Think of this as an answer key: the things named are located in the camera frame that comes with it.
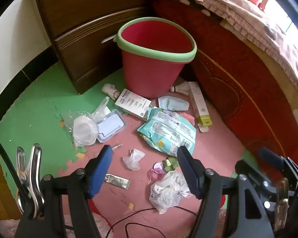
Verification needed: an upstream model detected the teal wet wipes packet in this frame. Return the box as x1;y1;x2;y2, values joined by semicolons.
137;107;197;157

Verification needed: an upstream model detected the long white green carton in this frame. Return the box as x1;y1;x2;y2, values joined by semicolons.
188;81;211;133

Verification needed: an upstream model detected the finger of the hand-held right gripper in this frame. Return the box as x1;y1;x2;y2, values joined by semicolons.
235;159;264;179
258;147;285;165

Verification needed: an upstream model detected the white paper wad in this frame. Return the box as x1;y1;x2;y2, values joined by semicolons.
102;84;120;100

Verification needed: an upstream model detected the black braided cable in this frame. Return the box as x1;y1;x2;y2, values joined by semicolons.
0;129;28;204

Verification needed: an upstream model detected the blue face mask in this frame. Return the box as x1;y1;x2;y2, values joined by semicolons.
158;95;190;111

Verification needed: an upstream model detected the crumpled white plastic bag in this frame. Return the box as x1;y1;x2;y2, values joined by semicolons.
149;171;192;215

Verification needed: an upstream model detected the green folded paper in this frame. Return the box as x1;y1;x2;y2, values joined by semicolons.
163;157;179;173

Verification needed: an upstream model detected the brown wooden furniture panel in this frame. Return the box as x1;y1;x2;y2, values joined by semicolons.
0;141;23;221

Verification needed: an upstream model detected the metal spring clip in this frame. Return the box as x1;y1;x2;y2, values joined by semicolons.
273;177;290;232
16;143;45;219

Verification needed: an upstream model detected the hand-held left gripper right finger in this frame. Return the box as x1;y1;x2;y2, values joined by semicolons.
176;146;275;238

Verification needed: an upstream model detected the thin power cable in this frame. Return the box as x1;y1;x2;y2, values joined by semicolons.
99;204;198;238

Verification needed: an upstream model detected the brown wooden drawer cabinet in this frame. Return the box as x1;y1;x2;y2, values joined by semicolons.
32;0;159;95

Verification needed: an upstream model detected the silver foil sachet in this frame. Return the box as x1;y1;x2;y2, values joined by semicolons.
104;174;131;190

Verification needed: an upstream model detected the green foam floor mat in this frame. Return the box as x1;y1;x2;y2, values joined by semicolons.
0;62;259;209

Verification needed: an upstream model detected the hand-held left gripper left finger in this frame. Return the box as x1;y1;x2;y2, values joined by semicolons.
15;144;114;238

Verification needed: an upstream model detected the white feather shuttlecock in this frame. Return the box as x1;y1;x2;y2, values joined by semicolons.
170;81;192;96

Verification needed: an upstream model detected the translucent plastic tray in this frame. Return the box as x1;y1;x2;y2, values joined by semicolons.
96;108;128;144

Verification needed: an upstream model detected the white printed cardboard box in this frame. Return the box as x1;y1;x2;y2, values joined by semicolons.
115;88;152;122

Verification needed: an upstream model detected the red bucket with green rim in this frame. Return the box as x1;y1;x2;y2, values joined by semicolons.
114;17;197;99

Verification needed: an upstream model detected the small clear plastic bag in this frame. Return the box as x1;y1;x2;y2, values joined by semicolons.
122;149;146;171

